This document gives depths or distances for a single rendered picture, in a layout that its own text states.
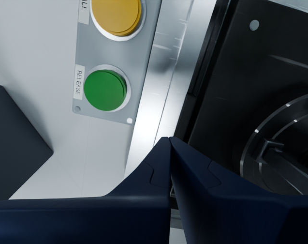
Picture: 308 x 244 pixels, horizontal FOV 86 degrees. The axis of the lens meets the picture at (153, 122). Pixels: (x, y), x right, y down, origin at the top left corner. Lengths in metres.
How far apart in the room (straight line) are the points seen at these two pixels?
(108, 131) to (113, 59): 0.16
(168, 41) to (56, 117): 0.23
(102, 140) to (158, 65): 0.19
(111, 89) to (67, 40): 0.15
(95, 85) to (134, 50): 0.05
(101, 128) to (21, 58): 0.16
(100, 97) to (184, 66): 0.09
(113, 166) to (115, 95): 0.20
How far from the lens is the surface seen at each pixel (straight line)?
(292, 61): 0.21
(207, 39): 0.23
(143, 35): 0.17
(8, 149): 0.31
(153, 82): 0.17
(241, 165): 0.20
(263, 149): 0.18
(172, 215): 0.28
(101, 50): 0.18
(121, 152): 0.32
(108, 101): 0.17
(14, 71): 0.34
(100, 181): 0.37
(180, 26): 0.18
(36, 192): 0.45
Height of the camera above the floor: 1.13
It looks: 68 degrees down
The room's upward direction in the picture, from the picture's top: 177 degrees clockwise
